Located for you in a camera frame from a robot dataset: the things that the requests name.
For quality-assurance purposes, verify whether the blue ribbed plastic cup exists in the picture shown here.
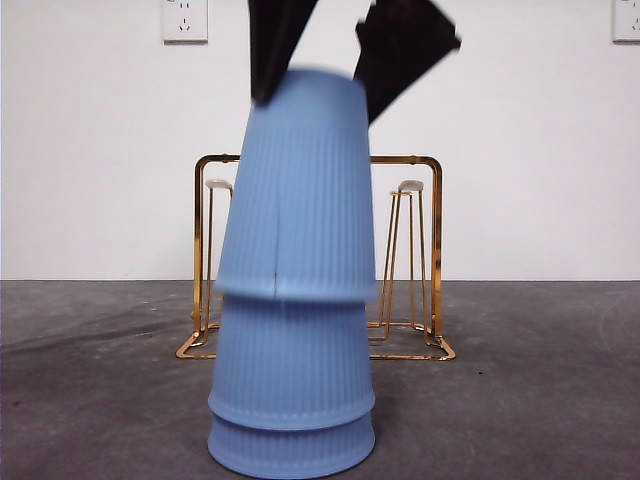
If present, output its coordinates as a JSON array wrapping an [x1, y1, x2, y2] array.
[[207, 291, 377, 432], [206, 411, 376, 477]]

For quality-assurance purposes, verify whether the cracked blue ribbed cup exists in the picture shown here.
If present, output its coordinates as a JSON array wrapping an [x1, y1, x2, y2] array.
[[215, 63, 378, 303]]

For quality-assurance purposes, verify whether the gold wire cup holder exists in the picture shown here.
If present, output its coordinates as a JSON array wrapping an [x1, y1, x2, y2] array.
[[174, 153, 457, 362]]

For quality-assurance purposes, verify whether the white wall socket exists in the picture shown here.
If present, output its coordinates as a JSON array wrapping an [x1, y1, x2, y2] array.
[[611, 0, 640, 44], [160, 0, 209, 44]]

